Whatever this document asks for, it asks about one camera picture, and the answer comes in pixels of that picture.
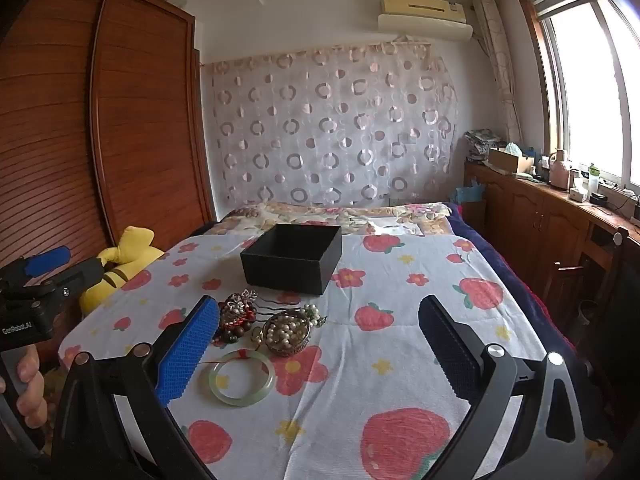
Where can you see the stack of magazines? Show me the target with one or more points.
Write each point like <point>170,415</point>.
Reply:
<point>482,142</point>

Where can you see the yellow plush toy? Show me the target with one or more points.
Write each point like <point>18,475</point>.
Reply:
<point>132,245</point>

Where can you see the silver hair comb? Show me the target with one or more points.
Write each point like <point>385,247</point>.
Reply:
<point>245,302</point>

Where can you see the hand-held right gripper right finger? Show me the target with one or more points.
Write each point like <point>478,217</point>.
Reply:
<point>450,355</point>

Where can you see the strawberry print bed sheet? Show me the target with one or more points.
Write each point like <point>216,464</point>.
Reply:
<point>375,385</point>

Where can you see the dark blue blanket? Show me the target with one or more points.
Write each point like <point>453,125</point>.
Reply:
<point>500,250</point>

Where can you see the circle pattern sheer curtain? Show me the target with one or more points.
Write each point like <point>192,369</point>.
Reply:
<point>325,125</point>

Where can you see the window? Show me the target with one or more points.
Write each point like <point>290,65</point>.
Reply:
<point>590,85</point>

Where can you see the cardboard box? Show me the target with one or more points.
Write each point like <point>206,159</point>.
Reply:
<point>510,161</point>

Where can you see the floral quilt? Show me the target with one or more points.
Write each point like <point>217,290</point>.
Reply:
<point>325,217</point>

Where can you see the pearl hair ornament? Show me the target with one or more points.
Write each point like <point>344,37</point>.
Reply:
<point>312,314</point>

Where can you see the black storage box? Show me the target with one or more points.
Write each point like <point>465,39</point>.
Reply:
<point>280,272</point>

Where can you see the blue gift bag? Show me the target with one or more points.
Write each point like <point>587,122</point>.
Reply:
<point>470,205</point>

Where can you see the long wooden cabinet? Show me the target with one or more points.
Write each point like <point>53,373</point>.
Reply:
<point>525,215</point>

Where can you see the person's left hand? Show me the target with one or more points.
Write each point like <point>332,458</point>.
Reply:
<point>31,395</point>

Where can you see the beige window curtain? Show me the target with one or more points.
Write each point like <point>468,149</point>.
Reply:
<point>500,70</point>

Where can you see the pale green jade bangle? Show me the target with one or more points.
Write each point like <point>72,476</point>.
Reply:
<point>214,379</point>

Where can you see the wooden wardrobe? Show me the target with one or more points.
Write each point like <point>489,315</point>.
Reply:
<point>125,110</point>

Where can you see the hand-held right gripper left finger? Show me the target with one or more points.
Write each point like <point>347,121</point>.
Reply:
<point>187,355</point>

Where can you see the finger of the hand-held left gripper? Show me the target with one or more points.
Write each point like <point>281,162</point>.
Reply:
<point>82,275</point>
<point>45,260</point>

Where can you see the wall air conditioner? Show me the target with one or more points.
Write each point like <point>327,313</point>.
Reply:
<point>425,17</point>

